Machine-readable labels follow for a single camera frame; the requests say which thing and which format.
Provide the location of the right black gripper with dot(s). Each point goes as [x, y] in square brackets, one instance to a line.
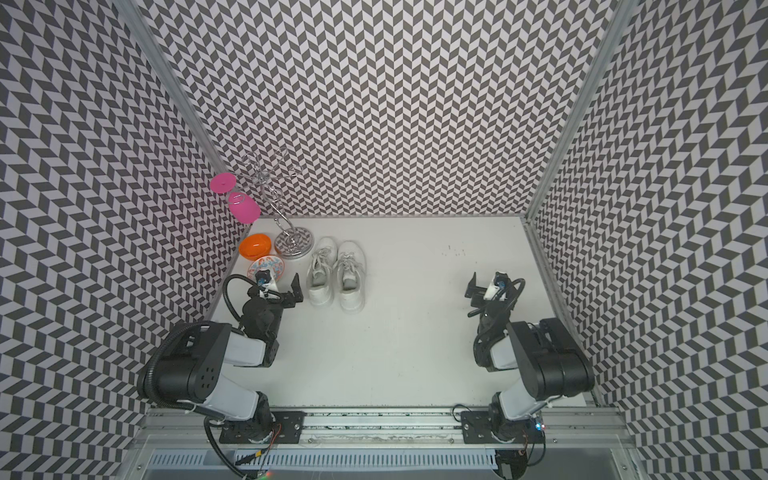
[477, 293]

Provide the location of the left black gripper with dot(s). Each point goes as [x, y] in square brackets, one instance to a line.
[298, 297]

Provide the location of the white sneaker one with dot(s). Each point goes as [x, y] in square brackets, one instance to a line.
[320, 272]
[350, 269]

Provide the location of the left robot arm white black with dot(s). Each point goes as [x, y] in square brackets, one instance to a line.
[186, 372]

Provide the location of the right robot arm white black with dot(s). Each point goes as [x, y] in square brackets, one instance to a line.
[549, 361]

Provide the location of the patterned floral bowl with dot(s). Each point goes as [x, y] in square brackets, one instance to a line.
[274, 264]

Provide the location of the orange bowl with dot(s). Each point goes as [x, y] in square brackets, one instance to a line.
[255, 246]

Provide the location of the pink wine glass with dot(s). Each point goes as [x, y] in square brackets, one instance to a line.
[241, 205]

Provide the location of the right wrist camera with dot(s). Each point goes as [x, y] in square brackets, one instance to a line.
[497, 287]

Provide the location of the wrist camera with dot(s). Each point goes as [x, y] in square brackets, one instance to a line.
[265, 281]
[497, 287]

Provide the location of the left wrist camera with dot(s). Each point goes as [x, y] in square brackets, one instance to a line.
[265, 281]

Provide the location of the silver wire glass rack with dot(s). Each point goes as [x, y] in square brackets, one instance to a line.
[293, 242]

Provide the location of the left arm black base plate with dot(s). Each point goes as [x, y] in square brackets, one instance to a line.
[281, 427]

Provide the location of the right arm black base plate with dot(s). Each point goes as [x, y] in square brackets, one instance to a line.
[482, 427]

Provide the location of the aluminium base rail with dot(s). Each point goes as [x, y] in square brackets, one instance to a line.
[446, 427]

